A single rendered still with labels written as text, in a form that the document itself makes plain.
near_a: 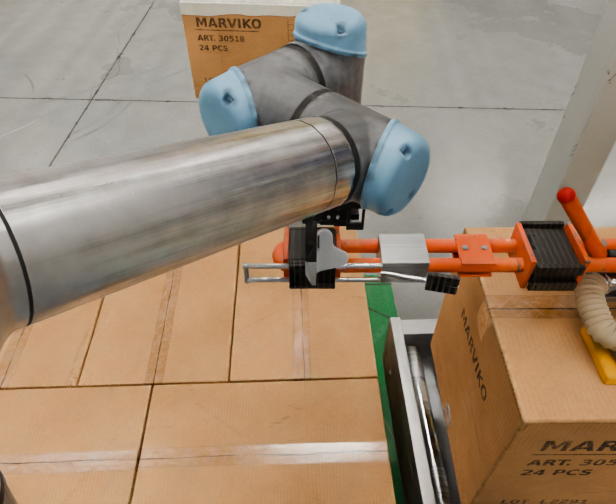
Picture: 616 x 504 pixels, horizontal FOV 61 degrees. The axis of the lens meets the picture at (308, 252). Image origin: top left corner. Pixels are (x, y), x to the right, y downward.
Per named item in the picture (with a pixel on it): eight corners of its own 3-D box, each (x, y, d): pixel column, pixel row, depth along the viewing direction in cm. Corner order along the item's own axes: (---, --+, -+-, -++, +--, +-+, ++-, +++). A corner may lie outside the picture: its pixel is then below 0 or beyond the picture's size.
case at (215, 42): (338, 60, 251) (342, -31, 222) (335, 104, 223) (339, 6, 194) (213, 56, 254) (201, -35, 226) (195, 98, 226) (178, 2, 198)
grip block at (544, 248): (556, 245, 84) (569, 218, 80) (578, 293, 77) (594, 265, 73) (504, 245, 84) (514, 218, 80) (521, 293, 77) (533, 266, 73)
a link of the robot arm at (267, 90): (267, 114, 43) (355, 68, 48) (184, 68, 48) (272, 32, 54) (271, 189, 48) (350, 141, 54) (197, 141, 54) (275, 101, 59)
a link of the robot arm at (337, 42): (271, 14, 53) (329, -8, 57) (275, 112, 60) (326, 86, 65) (329, 39, 49) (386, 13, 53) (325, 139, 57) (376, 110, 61)
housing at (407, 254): (419, 252, 83) (423, 231, 80) (426, 285, 78) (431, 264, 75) (375, 252, 83) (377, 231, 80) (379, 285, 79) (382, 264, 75)
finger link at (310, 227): (316, 266, 70) (317, 203, 66) (305, 266, 70) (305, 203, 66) (316, 252, 74) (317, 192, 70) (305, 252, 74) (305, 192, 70)
